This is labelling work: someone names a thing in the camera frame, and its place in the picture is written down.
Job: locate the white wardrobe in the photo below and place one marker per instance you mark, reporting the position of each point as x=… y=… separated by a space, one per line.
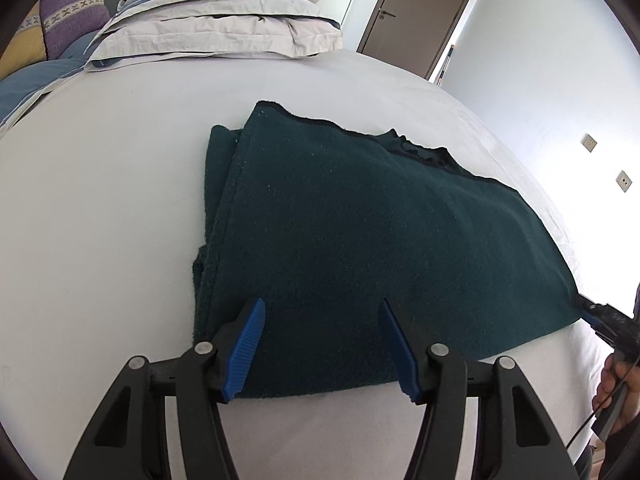
x=350 y=5

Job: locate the brown door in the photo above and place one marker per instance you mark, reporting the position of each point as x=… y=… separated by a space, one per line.
x=415 y=10

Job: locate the person's right hand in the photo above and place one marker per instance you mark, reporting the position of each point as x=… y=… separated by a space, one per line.
x=607 y=380

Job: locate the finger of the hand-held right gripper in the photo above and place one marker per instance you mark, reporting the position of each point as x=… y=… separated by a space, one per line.
x=595 y=303
x=595 y=317

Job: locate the dark green sweater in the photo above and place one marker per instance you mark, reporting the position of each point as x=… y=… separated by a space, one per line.
x=350 y=220

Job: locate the blue pillow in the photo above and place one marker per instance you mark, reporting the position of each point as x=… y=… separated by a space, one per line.
x=35 y=77

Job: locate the folded grey blue duvet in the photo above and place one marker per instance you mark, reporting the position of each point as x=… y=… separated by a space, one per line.
x=215 y=25

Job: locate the wall socket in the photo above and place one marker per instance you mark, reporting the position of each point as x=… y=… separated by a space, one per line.
x=590 y=142
x=623 y=180

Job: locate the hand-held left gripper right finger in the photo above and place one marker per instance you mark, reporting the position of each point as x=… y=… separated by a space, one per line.
x=402 y=350

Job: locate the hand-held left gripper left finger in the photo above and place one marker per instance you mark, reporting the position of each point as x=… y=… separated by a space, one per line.
x=245 y=350

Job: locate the person's dark clothing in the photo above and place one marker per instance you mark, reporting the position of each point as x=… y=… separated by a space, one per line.
x=617 y=460

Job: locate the purple patterned cushion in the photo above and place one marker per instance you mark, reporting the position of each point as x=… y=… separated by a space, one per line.
x=70 y=15

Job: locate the yellow patterned cushion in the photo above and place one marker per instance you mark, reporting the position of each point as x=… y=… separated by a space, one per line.
x=22 y=45

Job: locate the thin stick beside door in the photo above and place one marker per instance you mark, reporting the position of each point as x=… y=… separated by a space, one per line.
x=446 y=65

